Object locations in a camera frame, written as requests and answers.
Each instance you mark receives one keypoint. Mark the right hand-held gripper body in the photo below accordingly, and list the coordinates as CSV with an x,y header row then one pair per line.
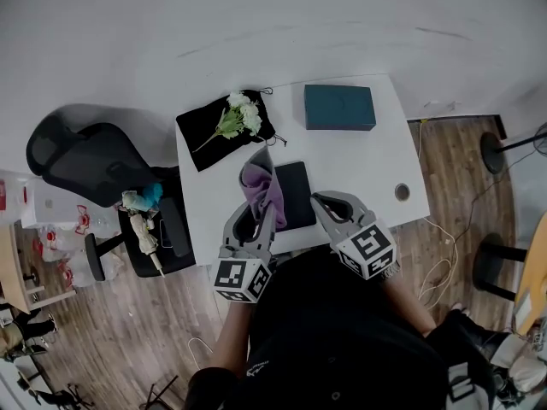
x,y
367,250

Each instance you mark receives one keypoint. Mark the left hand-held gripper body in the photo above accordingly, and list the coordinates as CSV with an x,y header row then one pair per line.
x,y
239,278

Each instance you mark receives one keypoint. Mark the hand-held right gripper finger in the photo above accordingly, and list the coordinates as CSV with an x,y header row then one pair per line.
x,y
361,205
329,224

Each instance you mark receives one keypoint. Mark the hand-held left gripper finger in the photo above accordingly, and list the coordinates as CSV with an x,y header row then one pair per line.
x,y
228,233
268,233

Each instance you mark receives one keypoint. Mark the purple cloth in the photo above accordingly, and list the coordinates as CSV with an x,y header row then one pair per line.
x,y
260,186

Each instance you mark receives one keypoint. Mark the person's left forearm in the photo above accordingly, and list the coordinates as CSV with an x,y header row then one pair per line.
x,y
231,335

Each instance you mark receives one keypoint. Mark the person's right forearm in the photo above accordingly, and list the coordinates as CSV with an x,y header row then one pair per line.
x,y
408,306

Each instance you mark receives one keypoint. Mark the beige folded umbrella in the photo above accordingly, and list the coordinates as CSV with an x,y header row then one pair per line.
x,y
147,241

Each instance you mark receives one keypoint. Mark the teal rectangular box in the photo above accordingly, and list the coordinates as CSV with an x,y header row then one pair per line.
x,y
339,107

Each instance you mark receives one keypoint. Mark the pale green wrapped bunch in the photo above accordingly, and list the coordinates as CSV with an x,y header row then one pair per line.
x,y
132,201

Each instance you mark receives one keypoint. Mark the white artificial flower bouquet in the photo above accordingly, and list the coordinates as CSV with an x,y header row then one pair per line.
x,y
243,113

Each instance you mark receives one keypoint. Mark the black round stool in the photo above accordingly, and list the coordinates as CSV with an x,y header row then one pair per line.
x,y
493,263

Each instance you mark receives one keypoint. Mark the black folding chair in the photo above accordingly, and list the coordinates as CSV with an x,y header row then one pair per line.
x,y
162,393

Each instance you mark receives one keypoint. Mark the black mesh office chair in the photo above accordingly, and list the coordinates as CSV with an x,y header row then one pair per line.
x,y
85,165

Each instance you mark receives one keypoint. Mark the cluster of clear water jugs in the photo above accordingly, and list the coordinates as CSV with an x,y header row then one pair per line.
x,y
64,250

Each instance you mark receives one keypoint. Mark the round yellow wooden table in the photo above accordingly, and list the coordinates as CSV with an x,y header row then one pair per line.
x,y
534,271

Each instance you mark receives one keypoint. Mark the light wooden side table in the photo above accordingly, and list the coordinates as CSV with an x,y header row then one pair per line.
x,y
10,271

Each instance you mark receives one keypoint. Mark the black pedestal fan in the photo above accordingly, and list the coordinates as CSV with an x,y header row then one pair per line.
x,y
491,154

